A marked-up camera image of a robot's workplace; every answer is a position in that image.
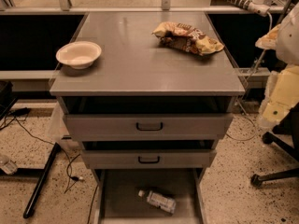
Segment blue plastic water bottle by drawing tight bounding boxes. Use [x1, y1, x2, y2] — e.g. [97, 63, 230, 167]
[138, 189, 177, 214]

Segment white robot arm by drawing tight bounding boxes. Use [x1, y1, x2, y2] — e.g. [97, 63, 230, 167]
[255, 5, 299, 129]

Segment grey middle drawer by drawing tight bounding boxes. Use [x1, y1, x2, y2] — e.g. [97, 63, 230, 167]
[82, 149, 216, 169]

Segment grey bottom drawer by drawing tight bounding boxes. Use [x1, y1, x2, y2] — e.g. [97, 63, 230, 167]
[93, 169, 207, 224]

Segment crumpled chip bag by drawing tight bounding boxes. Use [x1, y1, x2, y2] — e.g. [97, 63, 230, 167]
[152, 21, 224, 56]

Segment white paper bowl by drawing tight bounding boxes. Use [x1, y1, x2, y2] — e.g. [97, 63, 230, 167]
[56, 41, 102, 69]

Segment black office chair base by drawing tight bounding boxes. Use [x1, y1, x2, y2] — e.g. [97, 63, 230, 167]
[250, 103, 299, 188]

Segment black box at left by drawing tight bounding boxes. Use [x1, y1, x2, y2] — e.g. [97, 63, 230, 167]
[0, 81, 18, 120]

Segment black floor stand leg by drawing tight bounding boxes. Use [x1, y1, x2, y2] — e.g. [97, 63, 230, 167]
[0, 142, 62, 220]

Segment grey drawer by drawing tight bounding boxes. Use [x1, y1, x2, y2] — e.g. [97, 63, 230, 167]
[93, 169, 207, 224]
[82, 149, 216, 169]
[64, 114, 233, 141]

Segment clear bottle on floor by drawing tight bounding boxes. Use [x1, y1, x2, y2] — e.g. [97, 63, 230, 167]
[0, 155, 18, 175]

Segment grey top drawer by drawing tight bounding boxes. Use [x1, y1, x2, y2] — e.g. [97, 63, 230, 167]
[64, 114, 233, 141]

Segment grey drawer cabinet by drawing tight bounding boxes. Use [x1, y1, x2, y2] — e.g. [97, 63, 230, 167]
[49, 10, 247, 224]

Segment white hanging cable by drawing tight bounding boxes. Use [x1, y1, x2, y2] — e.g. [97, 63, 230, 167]
[225, 12, 274, 142]

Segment white power strip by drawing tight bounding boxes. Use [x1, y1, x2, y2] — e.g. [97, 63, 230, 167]
[225, 0, 270, 17]

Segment black floor cable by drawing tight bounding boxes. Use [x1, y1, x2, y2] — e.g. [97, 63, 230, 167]
[0, 109, 86, 195]

